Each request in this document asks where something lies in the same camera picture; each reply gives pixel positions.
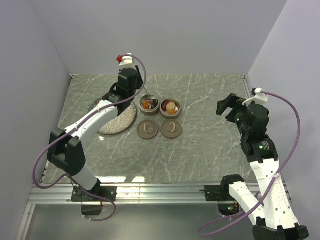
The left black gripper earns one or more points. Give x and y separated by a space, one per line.
140 82

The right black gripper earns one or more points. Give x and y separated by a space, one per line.
229 102

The orange fried piece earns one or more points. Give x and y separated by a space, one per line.
145 104
171 112

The white-topped sushi piece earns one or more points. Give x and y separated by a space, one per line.
155 101

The beige steamed bun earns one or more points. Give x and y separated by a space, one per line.
171 106

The brown round lid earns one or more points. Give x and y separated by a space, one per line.
147 129
171 129

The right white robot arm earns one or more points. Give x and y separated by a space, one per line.
272 216

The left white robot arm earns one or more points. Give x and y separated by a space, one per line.
66 145

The left round metal container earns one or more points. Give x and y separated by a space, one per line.
150 112

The round metal container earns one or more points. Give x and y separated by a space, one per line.
174 116
150 112

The silver glitter plate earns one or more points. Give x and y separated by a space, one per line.
120 123

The right round metal container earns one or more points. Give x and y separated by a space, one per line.
174 116

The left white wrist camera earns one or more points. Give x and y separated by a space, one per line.
126 62

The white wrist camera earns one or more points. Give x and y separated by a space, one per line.
257 96
126 62

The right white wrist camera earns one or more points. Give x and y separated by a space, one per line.
257 96

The aluminium mounting rail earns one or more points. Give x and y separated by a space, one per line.
132 193

